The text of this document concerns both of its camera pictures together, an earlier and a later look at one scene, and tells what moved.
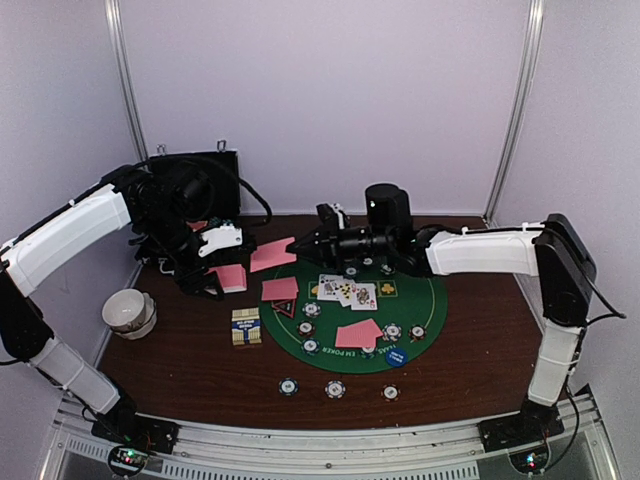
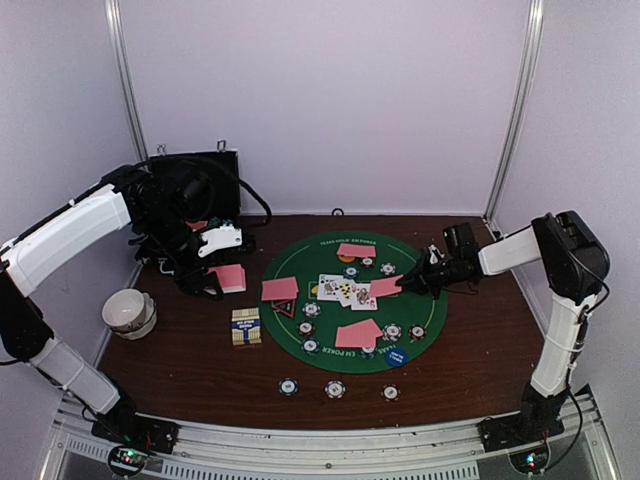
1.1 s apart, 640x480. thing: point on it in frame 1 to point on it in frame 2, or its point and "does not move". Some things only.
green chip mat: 310,346 does not move
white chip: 311,309 does not move
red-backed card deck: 232,277 does not move
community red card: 271,255 to 384,286
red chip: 417,333 does not move
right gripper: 324,246 to 419,279
